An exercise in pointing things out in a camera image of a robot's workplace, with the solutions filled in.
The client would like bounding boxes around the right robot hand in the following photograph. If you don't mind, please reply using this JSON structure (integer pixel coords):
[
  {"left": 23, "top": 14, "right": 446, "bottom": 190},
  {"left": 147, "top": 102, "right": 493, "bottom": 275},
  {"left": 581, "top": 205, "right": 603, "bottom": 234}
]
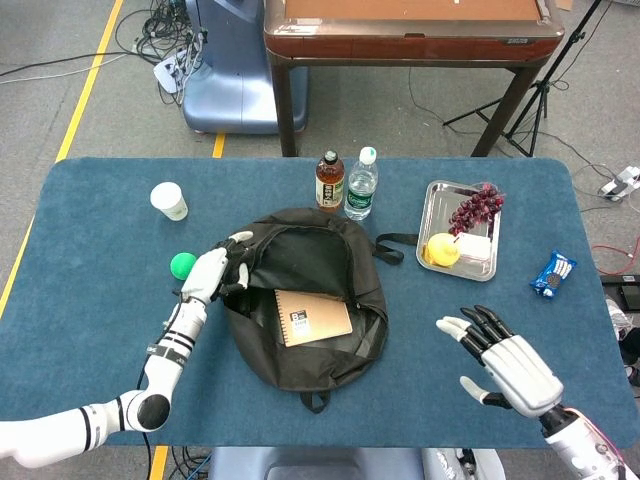
[{"left": 435, "top": 304, "right": 565, "bottom": 419}]

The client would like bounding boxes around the metal tray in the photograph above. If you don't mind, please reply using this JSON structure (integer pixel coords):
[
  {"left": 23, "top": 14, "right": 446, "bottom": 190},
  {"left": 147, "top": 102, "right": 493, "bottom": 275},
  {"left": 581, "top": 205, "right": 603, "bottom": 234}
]
[{"left": 415, "top": 179, "right": 502, "bottom": 283}]

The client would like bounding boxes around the clear water bottle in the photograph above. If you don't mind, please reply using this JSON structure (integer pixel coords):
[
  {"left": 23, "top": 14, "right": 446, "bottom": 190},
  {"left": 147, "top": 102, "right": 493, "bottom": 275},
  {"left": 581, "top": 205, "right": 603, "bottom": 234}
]
[{"left": 343, "top": 146, "right": 380, "bottom": 222}]

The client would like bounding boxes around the blue cookie packet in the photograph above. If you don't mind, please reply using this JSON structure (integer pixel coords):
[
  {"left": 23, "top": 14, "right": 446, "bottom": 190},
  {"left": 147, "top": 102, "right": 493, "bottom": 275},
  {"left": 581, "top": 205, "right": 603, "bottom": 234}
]
[{"left": 529, "top": 249, "right": 578, "bottom": 300}]

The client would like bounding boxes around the green foam ball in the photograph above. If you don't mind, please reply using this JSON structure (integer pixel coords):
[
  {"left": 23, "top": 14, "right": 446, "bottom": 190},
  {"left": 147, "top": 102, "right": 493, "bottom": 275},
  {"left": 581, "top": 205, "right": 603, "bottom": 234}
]
[{"left": 169, "top": 251, "right": 198, "bottom": 281}]

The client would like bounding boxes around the red floor cable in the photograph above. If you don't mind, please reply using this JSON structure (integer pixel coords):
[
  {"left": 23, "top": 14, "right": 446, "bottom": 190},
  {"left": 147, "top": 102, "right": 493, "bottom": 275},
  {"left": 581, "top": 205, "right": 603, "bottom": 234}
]
[{"left": 591, "top": 243, "right": 640, "bottom": 277}]

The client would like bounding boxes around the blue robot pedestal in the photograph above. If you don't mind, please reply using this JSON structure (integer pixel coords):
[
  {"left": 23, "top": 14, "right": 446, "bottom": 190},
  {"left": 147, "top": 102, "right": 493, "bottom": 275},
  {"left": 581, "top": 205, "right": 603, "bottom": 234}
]
[{"left": 182, "top": 0, "right": 310, "bottom": 135}]

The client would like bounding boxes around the white power strip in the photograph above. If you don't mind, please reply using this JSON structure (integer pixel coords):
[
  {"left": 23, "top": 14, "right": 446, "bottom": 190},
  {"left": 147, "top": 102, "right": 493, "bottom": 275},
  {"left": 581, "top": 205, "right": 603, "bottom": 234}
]
[
  {"left": 152, "top": 47, "right": 194, "bottom": 95},
  {"left": 598, "top": 166, "right": 640, "bottom": 202}
]

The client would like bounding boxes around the kraft spiral notebook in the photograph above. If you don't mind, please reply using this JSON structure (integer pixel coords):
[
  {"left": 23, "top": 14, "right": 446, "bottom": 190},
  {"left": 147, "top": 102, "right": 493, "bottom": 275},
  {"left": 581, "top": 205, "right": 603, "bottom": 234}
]
[{"left": 273, "top": 288, "right": 354, "bottom": 349}]

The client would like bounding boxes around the blue felt table cover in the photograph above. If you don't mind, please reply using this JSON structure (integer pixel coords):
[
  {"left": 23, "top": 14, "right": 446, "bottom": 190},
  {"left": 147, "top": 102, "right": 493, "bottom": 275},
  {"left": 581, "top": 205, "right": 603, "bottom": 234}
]
[{"left": 0, "top": 157, "right": 639, "bottom": 449}]

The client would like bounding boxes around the black tripod stand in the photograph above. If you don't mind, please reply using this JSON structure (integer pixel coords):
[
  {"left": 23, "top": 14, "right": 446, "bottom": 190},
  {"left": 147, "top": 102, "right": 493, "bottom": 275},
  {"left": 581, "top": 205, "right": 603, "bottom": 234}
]
[{"left": 442, "top": 0, "right": 604, "bottom": 159}]

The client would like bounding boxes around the brown mahjong table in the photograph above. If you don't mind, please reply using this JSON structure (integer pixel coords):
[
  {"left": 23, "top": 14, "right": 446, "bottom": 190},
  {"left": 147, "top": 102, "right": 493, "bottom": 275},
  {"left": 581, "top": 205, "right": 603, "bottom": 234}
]
[{"left": 263, "top": 0, "right": 566, "bottom": 159}]

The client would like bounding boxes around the brown tea bottle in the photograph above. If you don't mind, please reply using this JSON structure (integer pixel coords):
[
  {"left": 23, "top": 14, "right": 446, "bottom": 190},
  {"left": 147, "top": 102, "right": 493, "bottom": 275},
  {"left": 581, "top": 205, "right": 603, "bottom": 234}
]
[{"left": 314, "top": 149, "right": 346, "bottom": 213}]

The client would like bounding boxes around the black fabric backpack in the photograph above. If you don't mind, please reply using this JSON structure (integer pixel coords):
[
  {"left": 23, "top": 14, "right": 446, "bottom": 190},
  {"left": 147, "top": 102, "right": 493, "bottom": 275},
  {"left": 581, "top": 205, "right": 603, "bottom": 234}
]
[{"left": 212, "top": 207, "right": 419, "bottom": 415}]

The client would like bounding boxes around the white rectangular block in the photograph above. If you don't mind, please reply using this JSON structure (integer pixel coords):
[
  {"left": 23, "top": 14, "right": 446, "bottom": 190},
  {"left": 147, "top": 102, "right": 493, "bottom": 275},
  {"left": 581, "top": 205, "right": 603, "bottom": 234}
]
[{"left": 455, "top": 231, "right": 494, "bottom": 262}]

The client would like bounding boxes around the red grape bunch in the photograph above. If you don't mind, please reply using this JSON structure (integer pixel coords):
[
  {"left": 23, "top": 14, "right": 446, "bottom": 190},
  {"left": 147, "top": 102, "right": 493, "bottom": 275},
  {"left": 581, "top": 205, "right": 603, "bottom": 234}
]
[{"left": 447, "top": 182, "right": 506, "bottom": 237}]

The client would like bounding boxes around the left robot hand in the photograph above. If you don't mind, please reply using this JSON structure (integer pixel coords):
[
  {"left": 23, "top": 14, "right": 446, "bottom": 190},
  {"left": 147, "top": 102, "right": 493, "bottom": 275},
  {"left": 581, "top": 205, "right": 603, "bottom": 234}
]
[{"left": 180, "top": 230, "right": 255, "bottom": 306}]

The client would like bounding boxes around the yellow pear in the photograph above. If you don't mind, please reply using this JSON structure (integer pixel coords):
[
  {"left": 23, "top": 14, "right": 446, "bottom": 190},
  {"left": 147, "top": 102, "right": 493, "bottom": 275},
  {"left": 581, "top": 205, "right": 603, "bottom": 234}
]
[{"left": 422, "top": 231, "right": 462, "bottom": 269}]

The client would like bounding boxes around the black floor cable tangle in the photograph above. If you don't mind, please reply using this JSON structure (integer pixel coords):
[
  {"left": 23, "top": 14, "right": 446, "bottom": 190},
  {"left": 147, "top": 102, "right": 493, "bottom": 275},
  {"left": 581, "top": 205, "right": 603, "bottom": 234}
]
[{"left": 114, "top": 0, "right": 206, "bottom": 106}]

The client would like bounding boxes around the grey robot torso base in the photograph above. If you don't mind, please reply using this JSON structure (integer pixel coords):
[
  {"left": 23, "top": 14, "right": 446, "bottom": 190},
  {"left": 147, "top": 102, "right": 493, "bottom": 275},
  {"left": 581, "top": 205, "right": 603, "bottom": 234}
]
[{"left": 207, "top": 446, "right": 506, "bottom": 480}]

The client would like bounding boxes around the white paper cup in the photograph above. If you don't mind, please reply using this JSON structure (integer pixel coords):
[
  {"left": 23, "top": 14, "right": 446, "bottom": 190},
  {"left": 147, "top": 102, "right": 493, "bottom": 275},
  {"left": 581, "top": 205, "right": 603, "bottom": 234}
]
[{"left": 149, "top": 181, "right": 190, "bottom": 222}]

